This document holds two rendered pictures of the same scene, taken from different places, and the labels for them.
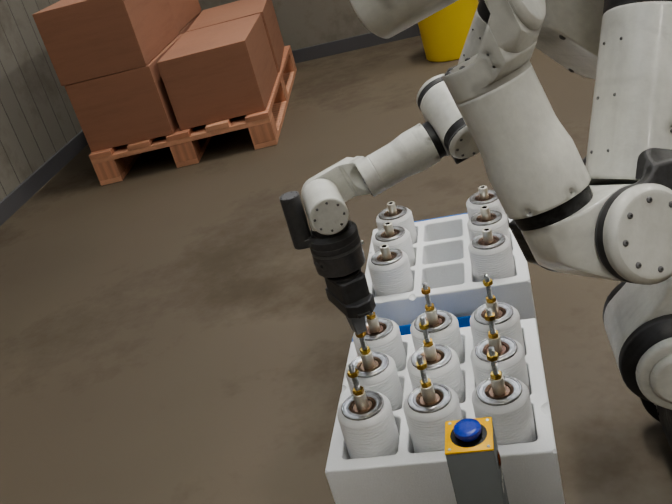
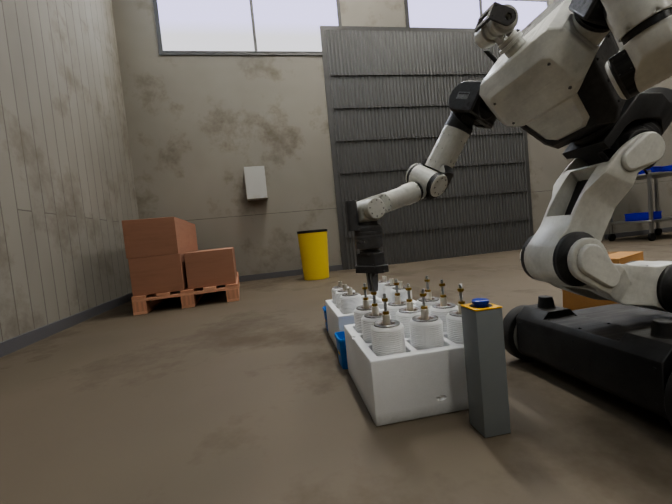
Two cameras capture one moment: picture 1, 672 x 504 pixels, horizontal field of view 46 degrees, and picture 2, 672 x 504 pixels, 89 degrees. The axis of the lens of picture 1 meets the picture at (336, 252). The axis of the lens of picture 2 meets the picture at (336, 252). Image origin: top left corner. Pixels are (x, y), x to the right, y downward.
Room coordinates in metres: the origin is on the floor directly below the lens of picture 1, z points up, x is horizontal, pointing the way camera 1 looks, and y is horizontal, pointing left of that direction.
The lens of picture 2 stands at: (0.27, 0.54, 0.53)
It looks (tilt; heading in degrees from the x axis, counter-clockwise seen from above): 3 degrees down; 336
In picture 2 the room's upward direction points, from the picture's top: 5 degrees counter-clockwise
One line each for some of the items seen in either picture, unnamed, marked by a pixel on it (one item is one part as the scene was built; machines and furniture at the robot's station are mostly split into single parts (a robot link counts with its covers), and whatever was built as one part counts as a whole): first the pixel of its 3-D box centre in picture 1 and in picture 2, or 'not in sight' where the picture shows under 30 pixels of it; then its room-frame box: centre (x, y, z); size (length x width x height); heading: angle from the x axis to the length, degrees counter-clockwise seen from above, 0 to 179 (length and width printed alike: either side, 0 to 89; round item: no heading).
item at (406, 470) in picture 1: (447, 424); (414, 358); (1.19, -0.12, 0.09); 0.39 x 0.39 x 0.18; 75
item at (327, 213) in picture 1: (320, 220); (364, 217); (1.22, 0.01, 0.57); 0.11 x 0.11 x 0.11; 3
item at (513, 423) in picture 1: (507, 432); (464, 343); (1.05, -0.20, 0.16); 0.10 x 0.10 x 0.18
